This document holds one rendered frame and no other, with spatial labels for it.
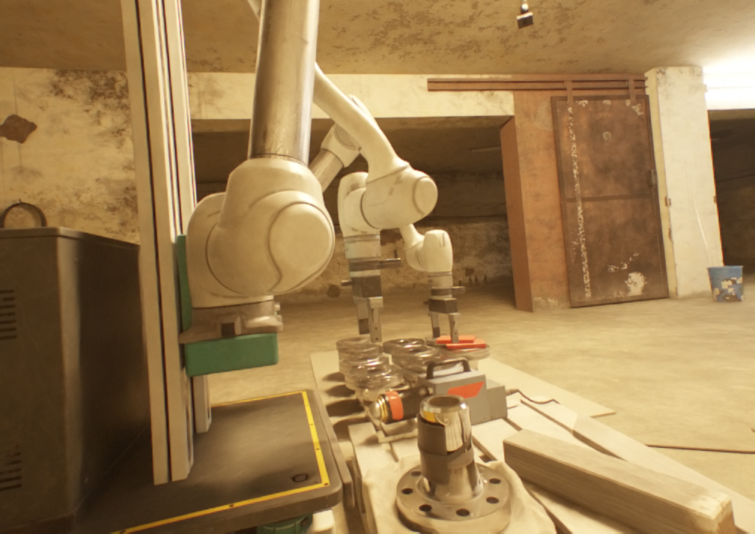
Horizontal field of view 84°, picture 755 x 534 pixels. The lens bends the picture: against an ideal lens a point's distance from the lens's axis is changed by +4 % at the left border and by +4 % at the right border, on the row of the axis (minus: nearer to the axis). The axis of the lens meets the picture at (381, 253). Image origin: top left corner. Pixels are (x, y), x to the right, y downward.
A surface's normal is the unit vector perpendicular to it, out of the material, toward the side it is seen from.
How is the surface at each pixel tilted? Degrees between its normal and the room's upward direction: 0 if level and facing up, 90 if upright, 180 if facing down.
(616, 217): 90
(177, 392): 90
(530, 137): 90
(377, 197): 104
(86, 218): 91
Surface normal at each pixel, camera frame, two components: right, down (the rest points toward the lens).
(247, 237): -0.47, -0.01
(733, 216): -0.98, 0.08
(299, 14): 0.58, -0.08
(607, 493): -0.81, 0.05
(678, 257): 0.18, -0.04
